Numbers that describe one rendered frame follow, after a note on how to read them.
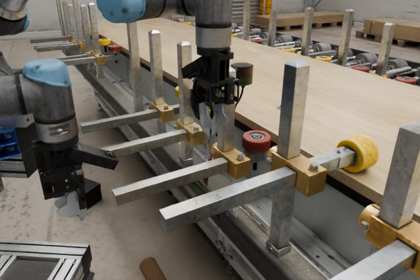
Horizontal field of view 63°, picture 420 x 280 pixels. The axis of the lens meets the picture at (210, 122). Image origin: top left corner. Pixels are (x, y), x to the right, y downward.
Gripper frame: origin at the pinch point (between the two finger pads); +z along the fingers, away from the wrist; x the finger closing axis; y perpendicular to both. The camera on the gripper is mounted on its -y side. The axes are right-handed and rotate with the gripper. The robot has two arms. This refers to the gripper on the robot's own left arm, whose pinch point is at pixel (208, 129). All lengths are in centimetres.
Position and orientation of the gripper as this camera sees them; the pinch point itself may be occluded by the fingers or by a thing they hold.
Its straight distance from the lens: 82.3
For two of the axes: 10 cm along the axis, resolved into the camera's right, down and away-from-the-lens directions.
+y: 4.9, 3.5, -8.0
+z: 0.0, 9.2, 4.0
